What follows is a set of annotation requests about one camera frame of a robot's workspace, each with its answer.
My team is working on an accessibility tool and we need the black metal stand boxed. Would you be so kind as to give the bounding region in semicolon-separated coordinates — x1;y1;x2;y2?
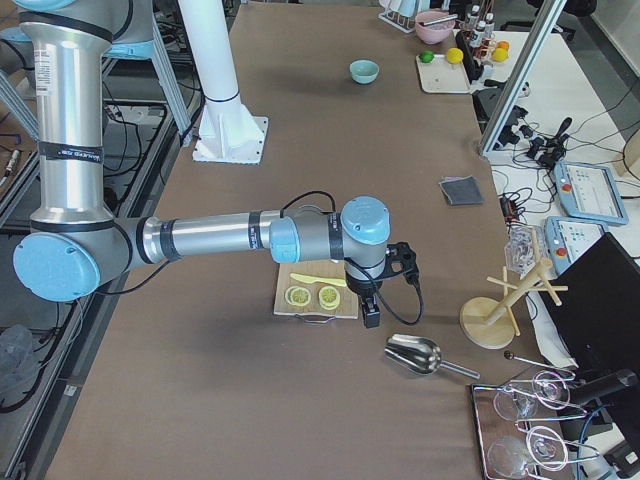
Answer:
472;79;528;131

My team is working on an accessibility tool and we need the dark grey cloth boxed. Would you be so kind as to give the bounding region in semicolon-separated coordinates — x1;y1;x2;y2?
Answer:
439;176;484;206

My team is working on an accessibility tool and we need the wooden cutting board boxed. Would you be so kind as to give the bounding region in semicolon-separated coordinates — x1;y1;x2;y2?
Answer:
273;260;359;319

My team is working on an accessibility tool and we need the wooden mug tree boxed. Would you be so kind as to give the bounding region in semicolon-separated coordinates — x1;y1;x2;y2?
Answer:
459;227;569;349

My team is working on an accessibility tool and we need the black monitor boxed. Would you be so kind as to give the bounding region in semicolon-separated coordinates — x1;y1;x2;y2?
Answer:
544;233;639;372

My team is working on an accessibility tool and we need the wire glass rack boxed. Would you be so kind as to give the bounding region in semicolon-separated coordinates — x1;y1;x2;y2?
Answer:
470;370;599;479

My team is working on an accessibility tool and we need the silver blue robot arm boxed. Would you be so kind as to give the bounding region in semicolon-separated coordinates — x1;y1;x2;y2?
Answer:
13;1;390;328

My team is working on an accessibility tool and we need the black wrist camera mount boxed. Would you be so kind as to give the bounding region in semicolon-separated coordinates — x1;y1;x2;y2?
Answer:
384;241;419;283

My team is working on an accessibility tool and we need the aluminium frame post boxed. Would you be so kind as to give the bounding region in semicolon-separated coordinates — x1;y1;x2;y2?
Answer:
478;0;566;156

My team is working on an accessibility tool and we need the pink bowl with ice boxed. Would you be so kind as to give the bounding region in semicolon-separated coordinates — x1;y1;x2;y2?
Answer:
415;11;457;45

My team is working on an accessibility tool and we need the right lemon slice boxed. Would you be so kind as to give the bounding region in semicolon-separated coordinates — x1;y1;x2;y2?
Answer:
318;285;341;310

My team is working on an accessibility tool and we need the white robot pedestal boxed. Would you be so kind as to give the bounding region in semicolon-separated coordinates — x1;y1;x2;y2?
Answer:
179;0;268;165

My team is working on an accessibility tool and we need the cream plastic tray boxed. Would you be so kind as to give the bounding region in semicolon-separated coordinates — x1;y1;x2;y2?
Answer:
415;54;471;94

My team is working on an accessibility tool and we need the lemon slice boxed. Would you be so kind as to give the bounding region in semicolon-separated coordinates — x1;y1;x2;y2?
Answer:
284;286;311;307
318;285;341;310

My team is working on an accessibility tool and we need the lower teach pendant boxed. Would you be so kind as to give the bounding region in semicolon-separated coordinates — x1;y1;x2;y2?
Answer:
544;216;609;275

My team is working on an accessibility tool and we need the left lemon slice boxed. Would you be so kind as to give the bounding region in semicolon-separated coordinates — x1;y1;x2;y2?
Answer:
284;286;311;307

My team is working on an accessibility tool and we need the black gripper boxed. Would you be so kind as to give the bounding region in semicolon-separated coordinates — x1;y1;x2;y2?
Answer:
346;259;384;328

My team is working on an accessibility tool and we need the yellow lemon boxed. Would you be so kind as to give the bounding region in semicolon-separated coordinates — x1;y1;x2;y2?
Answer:
492;47;509;63
445;48;464;65

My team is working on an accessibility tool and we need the yellow plastic knife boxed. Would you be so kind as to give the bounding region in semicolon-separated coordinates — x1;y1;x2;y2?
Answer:
289;273;347;287

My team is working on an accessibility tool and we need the clear plastic bag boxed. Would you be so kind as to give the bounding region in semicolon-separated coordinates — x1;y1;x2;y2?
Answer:
504;225;548;277

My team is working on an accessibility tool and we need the green lime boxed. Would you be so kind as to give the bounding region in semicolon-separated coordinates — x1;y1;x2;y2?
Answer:
419;51;434;63

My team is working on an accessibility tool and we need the upper teach pendant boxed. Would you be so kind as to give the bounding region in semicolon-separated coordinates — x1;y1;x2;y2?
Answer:
553;160;629;225

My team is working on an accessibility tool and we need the metal scoop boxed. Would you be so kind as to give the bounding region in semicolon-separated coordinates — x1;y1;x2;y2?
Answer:
384;334;481;380

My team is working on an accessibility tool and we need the teach pendant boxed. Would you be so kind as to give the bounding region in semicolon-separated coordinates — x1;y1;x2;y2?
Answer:
544;216;609;275
553;160;629;225

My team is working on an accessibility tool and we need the light green ceramic bowl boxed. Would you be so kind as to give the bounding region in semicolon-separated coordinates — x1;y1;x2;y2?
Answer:
349;59;380;85

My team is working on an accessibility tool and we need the black camera cable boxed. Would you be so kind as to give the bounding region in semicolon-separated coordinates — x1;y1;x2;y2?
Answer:
349;259;425;325

